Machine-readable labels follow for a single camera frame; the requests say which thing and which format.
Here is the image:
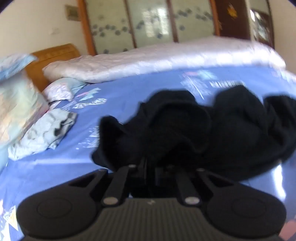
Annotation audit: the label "light blue crumpled garment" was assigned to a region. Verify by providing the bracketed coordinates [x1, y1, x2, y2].
[8, 108, 77, 161]

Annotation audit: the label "large floral pillow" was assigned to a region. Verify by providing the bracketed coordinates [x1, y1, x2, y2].
[1, 70, 49, 147]

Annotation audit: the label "blue patterned bed sheet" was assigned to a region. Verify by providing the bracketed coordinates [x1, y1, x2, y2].
[1, 66, 295, 240]

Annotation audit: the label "white quilted comforter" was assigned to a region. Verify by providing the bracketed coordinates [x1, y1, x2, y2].
[43, 36, 286, 83]

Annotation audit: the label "wall switch plate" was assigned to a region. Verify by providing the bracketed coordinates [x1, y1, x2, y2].
[65, 5, 80, 21]

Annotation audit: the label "blue floral pillow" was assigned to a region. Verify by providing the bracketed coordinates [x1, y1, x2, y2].
[0, 54, 37, 81]

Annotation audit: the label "dark brown wooden door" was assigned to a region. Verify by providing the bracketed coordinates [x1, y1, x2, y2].
[215, 0, 251, 40]

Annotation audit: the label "wooden headboard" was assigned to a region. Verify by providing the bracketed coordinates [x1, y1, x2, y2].
[25, 44, 81, 92]

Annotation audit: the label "small white patterned pillow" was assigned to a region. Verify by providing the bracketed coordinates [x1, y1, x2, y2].
[42, 78, 87, 103]

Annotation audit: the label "black pants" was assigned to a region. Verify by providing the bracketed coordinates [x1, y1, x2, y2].
[92, 85, 295, 197]

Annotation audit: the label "wardrobe with frosted glass doors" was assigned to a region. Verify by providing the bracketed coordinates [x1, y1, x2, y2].
[77, 0, 216, 55]

